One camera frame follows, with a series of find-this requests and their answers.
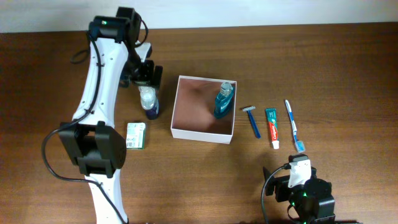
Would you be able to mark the blue white toothbrush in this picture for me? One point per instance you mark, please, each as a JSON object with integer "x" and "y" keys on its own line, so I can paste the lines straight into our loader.
{"x": 299, "y": 145}

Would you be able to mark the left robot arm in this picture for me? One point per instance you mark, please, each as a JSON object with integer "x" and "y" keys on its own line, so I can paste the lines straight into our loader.
{"x": 117, "y": 59}

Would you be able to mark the Colgate toothpaste tube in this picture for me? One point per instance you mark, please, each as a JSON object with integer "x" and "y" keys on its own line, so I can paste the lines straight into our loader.
{"x": 272, "y": 123}

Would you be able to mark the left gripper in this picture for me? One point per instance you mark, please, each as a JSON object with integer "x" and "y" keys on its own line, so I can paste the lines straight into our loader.
{"x": 148, "y": 79}

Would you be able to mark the white cardboard box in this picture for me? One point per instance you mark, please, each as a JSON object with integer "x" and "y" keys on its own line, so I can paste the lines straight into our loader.
{"x": 193, "y": 113}

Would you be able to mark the blue disposable razor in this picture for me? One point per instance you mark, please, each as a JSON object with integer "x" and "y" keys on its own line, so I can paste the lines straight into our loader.
{"x": 248, "y": 110}

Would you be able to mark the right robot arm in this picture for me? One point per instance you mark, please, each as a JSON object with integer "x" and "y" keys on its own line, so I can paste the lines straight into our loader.
{"x": 312, "y": 201}

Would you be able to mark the teal mouthwash bottle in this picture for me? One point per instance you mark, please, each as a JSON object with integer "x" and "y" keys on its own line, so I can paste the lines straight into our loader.
{"x": 223, "y": 100}

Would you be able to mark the clear pump soap bottle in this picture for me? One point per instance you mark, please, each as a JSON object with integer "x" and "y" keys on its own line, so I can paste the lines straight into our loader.
{"x": 149, "y": 102}

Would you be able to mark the green white soap box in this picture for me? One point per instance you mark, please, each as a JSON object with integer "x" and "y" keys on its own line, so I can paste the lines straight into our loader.
{"x": 135, "y": 136}

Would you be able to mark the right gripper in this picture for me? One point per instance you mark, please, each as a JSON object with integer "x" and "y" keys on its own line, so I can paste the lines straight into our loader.
{"x": 280, "y": 185}

